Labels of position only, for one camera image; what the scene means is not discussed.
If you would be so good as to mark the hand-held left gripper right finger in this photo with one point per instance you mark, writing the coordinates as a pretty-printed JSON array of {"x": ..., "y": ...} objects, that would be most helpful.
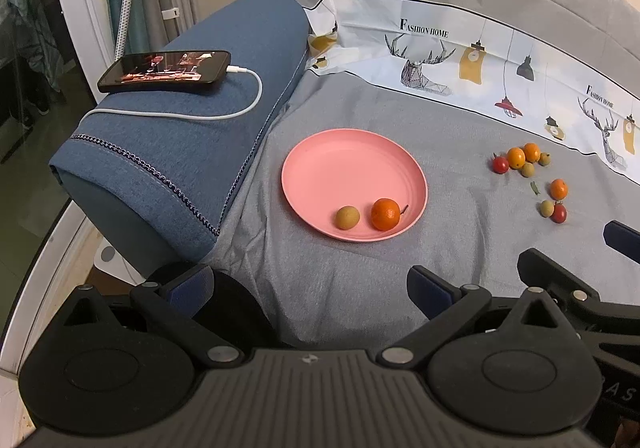
[{"x": 431, "y": 295}]

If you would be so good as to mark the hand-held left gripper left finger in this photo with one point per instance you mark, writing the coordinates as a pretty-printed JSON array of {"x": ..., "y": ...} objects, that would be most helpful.
[{"x": 189, "y": 290}]

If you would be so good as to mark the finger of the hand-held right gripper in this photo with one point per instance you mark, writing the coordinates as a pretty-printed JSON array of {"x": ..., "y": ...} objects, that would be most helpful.
[
  {"x": 555, "y": 278},
  {"x": 622, "y": 235}
]

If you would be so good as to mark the yellow-green longan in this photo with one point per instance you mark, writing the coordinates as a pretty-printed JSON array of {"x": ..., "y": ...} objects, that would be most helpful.
[
  {"x": 527, "y": 170},
  {"x": 545, "y": 159},
  {"x": 546, "y": 207}
]

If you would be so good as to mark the red cherry tomato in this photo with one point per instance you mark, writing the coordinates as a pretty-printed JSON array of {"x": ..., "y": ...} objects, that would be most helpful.
[
  {"x": 559, "y": 213},
  {"x": 500, "y": 165}
]

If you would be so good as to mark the pink plate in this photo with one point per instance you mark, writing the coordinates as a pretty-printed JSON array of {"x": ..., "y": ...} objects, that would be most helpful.
[{"x": 345, "y": 168}]

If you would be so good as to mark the white bathroom scale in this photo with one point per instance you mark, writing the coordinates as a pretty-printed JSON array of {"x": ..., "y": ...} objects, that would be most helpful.
[{"x": 117, "y": 265}]

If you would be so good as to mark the small orange with stem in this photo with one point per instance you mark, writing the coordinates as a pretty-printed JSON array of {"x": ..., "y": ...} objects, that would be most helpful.
[{"x": 385, "y": 214}]

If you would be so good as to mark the brown longan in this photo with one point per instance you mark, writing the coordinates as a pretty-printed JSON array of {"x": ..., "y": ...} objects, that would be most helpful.
[{"x": 347, "y": 217}]

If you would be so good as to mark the blue denim cushion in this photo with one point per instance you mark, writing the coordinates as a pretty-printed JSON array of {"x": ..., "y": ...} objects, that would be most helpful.
[{"x": 190, "y": 153}]

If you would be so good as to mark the black smartphone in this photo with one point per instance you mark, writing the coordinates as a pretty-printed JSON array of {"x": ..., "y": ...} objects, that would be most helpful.
[{"x": 165, "y": 71}]

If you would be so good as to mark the white door frame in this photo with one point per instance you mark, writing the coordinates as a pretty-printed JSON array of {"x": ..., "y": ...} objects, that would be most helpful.
[{"x": 85, "y": 3}]

